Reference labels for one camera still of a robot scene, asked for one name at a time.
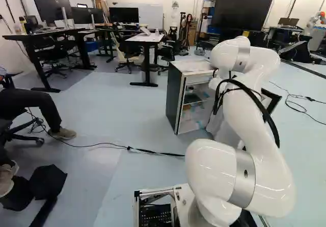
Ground small black and white fridge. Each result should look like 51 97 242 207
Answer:
165 59 218 136

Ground white-topped desk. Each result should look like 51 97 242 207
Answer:
124 32 167 88

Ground large black screen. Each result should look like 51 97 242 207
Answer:
211 0 276 32

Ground person's legs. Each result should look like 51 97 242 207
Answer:
0 88 77 198

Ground black bag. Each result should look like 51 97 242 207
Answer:
0 164 68 212

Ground black desk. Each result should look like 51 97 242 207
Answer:
2 27 98 93

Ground black office chair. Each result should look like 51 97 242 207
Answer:
0 72 45 147

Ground black floor cable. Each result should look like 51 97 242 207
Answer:
46 132 186 158

